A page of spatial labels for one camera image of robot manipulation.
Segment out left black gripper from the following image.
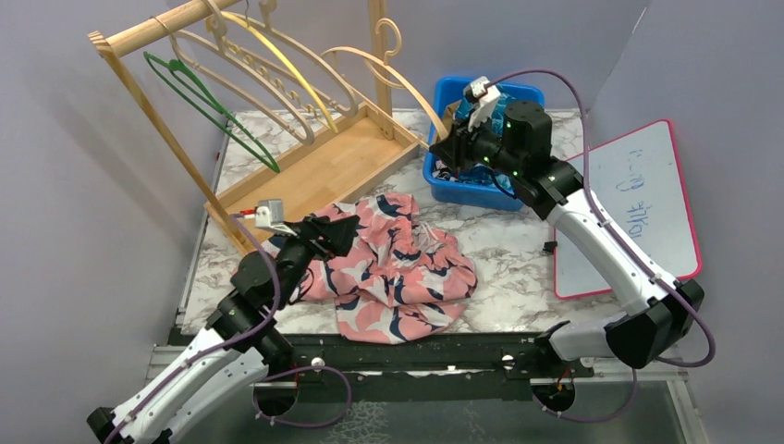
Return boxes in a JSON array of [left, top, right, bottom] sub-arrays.
[[273, 215, 361, 309]]

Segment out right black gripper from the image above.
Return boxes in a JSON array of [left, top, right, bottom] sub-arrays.
[[430, 108, 523, 179]]

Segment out teal patterned shorts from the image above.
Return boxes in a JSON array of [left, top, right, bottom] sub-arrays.
[[453, 89, 513, 196]]

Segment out pink floral shorts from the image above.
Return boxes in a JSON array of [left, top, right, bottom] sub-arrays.
[[289, 192, 478, 345]]

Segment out green hanger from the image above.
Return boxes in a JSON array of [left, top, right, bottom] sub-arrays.
[[143, 51, 281, 173]]

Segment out yellow hanger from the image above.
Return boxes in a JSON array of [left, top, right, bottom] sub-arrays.
[[220, 12, 338, 134]]

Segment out comic print shorts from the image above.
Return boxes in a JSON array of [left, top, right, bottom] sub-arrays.
[[432, 160, 459, 182]]

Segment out mustard brown shorts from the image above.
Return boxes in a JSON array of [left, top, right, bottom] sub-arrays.
[[442, 101, 460, 127]]

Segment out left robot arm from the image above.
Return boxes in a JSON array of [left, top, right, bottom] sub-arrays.
[[87, 216, 360, 443]]

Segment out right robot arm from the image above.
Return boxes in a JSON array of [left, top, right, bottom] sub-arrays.
[[429, 101, 704, 376]]

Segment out blue plastic bin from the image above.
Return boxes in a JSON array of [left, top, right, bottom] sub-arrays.
[[423, 76, 545, 212]]

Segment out wooden clothes rack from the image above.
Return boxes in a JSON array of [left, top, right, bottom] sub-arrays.
[[89, 1, 423, 253]]

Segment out pink framed whiteboard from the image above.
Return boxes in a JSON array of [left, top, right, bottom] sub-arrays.
[[569, 119, 703, 279]]

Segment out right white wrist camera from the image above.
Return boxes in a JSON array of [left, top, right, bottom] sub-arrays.
[[463, 76, 501, 132]]

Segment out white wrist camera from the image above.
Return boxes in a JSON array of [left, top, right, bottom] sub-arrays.
[[239, 199, 296, 236], [463, 76, 501, 132]]

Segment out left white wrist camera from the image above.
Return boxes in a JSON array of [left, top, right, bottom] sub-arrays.
[[239, 199, 296, 236]]

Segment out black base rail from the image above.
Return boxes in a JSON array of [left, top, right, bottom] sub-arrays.
[[247, 332, 630, 412]]

